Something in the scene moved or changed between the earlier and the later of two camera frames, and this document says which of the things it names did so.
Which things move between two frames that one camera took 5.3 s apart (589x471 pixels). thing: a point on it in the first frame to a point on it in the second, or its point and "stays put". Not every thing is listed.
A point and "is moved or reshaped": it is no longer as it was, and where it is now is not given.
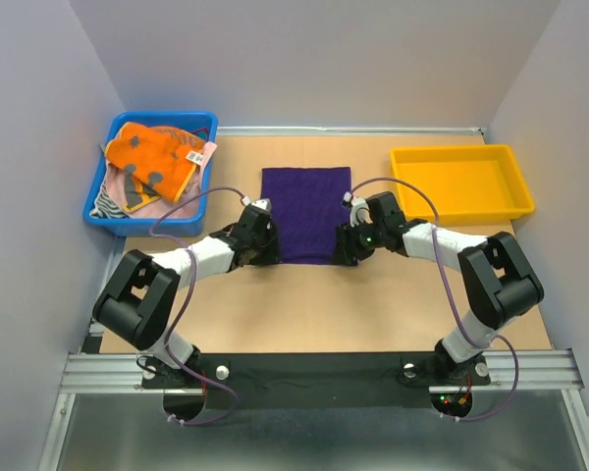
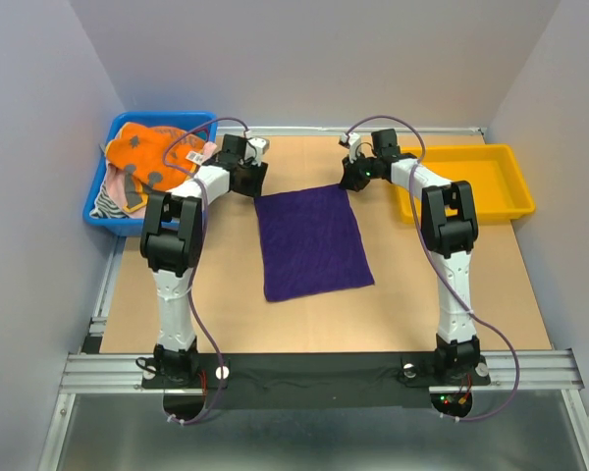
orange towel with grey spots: x=158 y=162 stays put
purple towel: x=307 y=209 is moved or reshaped
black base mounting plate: x=314 y=380 stays put
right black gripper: x=347 y=246 to x=349 y=179
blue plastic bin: x=204 y=123 stays put
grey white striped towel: x=105 y=207 stays put
